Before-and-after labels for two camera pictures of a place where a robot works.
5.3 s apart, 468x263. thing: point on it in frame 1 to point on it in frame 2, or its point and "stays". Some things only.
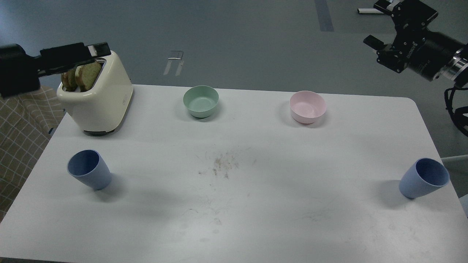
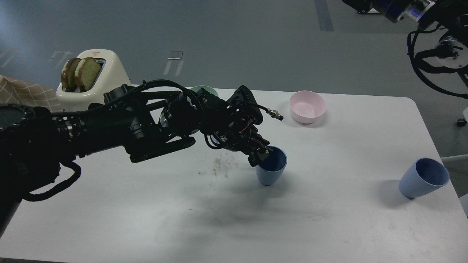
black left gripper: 56,60 to 231,124
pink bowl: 305,106 stays
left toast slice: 68,80 stays
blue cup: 88,167 to 270,171
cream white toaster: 98,111 stays
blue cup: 422,176 stays
